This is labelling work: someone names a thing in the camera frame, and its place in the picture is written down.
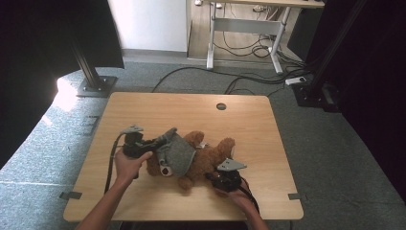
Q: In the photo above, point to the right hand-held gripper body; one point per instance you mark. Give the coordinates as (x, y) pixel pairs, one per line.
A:
(228, 179)

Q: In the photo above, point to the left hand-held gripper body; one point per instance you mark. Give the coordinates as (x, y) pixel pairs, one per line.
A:
(135, 145)

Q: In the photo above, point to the brown teddy bear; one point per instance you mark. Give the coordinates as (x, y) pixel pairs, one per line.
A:
(210, 159)

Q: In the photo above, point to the grey doll garment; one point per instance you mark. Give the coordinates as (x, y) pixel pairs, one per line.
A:
(178, 153)

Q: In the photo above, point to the person's right hand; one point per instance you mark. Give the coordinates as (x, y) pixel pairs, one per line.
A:
(239, 198)

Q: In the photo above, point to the person's left hand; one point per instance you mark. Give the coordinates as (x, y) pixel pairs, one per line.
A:
(129, 167)

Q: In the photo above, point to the grey floor tape marks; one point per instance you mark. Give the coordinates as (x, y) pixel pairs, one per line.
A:
(90, 125)

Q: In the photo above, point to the grey tape strip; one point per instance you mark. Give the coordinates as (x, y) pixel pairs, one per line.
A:
(71, 195)
(294, 196)

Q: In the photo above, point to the white power strip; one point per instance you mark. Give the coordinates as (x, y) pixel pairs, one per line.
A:
(295, 80)

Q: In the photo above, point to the black metal stand with dark base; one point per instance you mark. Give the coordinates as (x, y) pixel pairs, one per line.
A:
(316, 86)

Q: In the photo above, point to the dark curtain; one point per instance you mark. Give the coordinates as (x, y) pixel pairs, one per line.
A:
(32, 64)
(376, 80)

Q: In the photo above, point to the black metal stand with base plate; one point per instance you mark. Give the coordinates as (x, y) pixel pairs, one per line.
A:
(92, 76)

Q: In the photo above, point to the white desk frame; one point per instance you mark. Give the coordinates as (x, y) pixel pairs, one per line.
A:
(245, 26)

